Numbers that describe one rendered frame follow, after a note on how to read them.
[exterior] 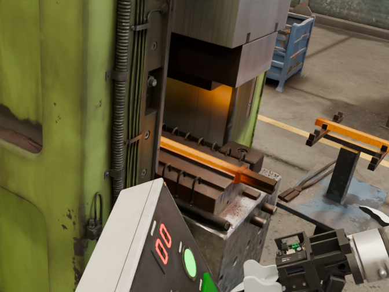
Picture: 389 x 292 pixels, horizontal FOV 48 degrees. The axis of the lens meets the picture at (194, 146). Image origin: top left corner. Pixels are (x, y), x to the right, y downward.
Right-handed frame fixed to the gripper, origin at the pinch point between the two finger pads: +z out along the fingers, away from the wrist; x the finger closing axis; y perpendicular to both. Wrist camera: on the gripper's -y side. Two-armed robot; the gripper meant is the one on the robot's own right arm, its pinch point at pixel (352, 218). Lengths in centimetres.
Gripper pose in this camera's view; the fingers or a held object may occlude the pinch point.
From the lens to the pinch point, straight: 112.5
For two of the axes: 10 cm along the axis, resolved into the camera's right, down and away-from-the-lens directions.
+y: -1.2, 8.8, 4.7
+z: -8.5, -3.3, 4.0
